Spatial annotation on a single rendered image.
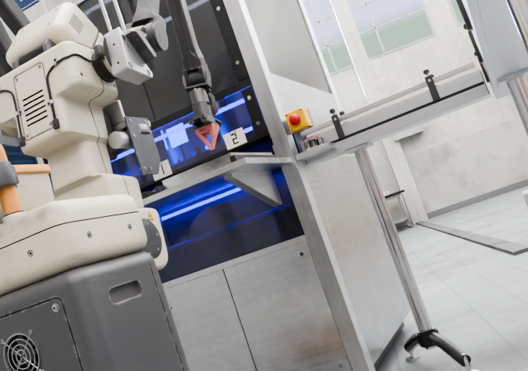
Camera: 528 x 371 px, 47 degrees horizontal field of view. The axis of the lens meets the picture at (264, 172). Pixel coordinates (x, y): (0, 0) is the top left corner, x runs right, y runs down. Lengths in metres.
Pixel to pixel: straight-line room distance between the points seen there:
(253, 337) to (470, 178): 10.44
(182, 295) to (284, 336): 0.44
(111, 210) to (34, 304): 0.22
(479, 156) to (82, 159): 11.37
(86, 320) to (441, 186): 11.56
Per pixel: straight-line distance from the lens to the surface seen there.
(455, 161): 12.51
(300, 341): 2.28
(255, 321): 2.32
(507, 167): 12.68
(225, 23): 2.35
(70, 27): 1.66
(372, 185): 2.26
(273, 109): 2.22
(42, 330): 1.15
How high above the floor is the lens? 0.62
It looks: 6 degrees up
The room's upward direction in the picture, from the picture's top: 19 degrees counter-clockwise
